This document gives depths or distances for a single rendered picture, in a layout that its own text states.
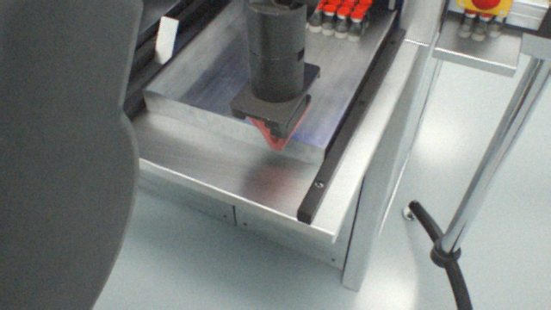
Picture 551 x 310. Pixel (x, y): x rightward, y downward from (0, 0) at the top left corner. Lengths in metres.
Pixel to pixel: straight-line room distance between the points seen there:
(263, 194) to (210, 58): 0.28
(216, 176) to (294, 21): 0.23
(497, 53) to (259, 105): 0.46
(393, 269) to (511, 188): 0.58
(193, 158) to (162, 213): 1.07
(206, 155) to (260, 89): 0.15
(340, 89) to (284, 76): 0.23
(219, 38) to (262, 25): 0.36
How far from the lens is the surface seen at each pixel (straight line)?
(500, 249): 1.69
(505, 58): 0.82
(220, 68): 0.72
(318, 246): 1.35
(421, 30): 0.79
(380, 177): 1.04
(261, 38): 0.44
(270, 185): 0.56
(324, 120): 0.63
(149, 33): 0.78
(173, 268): 1.53
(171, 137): 0.63
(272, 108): 0.48
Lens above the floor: 1.32
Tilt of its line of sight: 48 degrees down
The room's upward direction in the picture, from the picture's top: straight up
